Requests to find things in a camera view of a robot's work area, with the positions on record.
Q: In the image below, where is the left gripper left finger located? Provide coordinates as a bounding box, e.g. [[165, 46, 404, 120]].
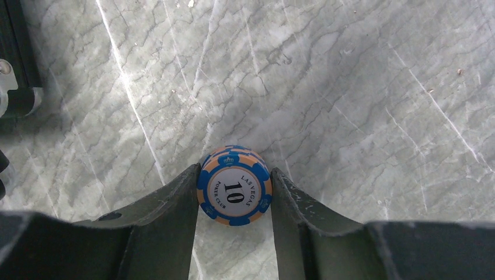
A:
[[1, 164, 200, 279]]

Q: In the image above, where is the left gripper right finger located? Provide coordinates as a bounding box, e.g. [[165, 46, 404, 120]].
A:
[[271, 168, 494, 279]]

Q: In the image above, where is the short chip stack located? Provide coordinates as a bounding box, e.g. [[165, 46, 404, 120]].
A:
[[197, 145, 273, 226]]

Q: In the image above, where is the aluminium poker case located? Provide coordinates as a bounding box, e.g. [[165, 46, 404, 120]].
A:
[[1, 0, 44, 119]]

